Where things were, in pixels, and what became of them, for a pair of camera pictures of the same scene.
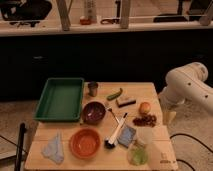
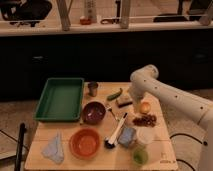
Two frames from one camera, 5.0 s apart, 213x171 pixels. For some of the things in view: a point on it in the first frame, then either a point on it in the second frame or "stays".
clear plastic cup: (145, 134) stays
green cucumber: (115, 95) stays
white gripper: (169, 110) -> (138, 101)
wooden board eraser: (124, 101) stays
